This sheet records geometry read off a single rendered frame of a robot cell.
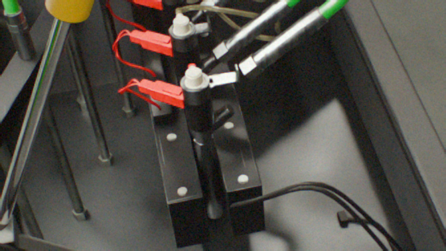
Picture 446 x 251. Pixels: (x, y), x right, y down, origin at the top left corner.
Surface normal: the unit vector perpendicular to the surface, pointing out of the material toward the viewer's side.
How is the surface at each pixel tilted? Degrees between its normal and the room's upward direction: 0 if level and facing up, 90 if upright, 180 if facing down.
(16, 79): 0
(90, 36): 90
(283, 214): 0
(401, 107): 0
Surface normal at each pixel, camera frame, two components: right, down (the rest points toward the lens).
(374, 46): -0.08, -0.68
